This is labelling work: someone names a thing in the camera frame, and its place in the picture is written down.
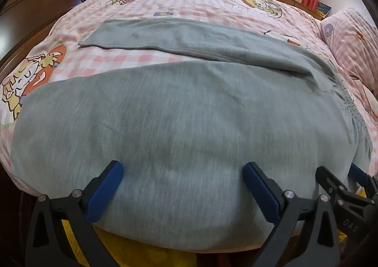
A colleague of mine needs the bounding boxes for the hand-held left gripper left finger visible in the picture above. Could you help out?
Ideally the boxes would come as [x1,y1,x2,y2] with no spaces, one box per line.
[25,160,124,267]

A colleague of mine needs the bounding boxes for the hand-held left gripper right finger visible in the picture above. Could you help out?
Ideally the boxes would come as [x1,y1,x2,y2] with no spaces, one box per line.
[242,162,340,267]

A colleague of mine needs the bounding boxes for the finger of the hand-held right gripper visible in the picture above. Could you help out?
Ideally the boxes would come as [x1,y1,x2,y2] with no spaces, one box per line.
[349,163,378,198]
[315,166,349,207]

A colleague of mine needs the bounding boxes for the grey pants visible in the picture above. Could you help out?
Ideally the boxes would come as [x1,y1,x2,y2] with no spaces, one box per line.
[10,17,373,256]

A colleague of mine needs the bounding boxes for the yellow cloth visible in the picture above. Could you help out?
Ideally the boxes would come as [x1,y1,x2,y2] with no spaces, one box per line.
[62,220,257,267]

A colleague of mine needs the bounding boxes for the pink checked pillow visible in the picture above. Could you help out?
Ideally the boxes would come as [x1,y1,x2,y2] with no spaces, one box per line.
[320,7,378,93]

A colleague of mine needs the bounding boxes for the blue book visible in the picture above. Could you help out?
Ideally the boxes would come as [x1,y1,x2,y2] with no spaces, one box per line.
[314,1,333,18]

